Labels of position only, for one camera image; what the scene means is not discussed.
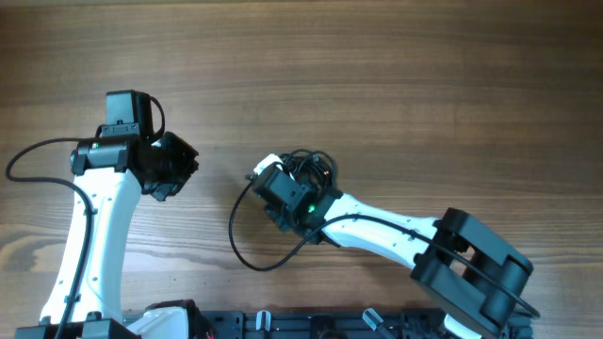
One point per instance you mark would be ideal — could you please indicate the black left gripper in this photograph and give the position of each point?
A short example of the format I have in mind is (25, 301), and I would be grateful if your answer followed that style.
(186, 156)

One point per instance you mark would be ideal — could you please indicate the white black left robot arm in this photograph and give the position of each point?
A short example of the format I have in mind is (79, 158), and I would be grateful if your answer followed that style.
(126, 159)

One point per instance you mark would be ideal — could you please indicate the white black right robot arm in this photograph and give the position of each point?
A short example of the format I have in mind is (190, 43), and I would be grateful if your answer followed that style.
(475, 276)

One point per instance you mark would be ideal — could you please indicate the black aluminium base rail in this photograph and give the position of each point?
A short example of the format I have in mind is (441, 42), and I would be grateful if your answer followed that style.
(406, 324)

